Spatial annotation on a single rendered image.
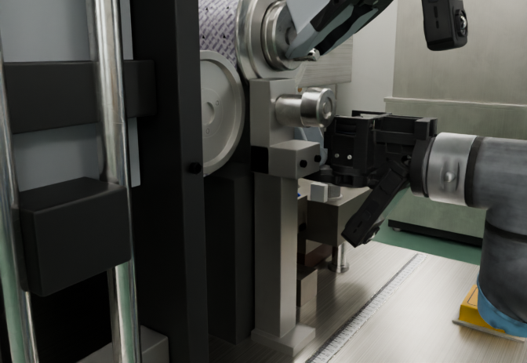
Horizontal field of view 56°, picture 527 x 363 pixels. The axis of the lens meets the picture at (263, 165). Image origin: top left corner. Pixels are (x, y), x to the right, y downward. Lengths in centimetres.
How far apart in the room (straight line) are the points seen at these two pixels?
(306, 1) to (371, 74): 490
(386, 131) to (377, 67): 483
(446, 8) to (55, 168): 35
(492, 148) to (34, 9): 42
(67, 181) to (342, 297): 51
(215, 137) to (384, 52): 490
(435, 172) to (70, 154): 37
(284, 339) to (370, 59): 493
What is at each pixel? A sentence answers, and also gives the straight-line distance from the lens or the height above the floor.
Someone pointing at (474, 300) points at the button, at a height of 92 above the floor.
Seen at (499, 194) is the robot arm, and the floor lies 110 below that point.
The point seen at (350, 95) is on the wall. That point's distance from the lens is 553.
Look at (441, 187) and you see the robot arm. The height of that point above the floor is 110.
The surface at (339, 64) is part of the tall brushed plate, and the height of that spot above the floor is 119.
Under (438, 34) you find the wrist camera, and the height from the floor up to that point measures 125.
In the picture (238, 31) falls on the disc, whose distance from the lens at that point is 52.
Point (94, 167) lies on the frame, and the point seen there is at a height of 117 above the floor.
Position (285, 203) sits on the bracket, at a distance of 54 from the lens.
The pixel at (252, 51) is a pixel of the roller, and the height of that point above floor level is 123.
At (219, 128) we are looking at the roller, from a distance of 51.
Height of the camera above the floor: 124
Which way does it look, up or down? 13 degrees down
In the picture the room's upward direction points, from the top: straight up
